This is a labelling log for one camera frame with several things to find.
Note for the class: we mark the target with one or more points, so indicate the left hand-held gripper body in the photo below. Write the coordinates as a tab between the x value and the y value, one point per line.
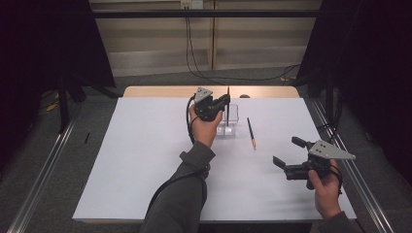
205	108

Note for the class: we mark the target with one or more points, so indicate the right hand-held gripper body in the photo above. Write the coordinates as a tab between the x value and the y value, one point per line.
324	151

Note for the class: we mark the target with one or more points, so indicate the clear plastic organizer box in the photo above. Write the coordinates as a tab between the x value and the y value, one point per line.
233	113

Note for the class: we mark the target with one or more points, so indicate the person's left hand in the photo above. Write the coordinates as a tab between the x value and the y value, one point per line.
204	131

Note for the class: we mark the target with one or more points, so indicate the person's right hand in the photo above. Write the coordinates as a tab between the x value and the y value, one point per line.
327	194

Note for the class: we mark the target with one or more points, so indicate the black metal stand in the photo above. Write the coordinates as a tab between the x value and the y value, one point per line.
329	100
63	106

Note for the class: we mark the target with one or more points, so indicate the wooden table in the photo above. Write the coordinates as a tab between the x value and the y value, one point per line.
155	91

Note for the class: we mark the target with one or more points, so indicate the black horizontal metal bar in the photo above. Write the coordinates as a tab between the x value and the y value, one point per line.
207	13

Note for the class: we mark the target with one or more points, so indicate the white table sheet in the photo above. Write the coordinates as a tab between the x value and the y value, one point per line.
129	161

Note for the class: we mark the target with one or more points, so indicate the dark curtain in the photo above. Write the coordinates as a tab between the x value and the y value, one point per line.
372	64
42	48

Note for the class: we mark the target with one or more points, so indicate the small black floor object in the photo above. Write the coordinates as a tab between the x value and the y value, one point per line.
86	137

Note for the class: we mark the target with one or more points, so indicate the aluminium floor rail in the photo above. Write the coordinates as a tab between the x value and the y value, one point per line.
39	184
359	181

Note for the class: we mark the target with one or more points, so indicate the wooden vertical post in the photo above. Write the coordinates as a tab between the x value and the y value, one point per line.
213	39

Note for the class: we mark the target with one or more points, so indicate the white wall outlet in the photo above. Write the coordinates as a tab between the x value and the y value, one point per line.
191	4

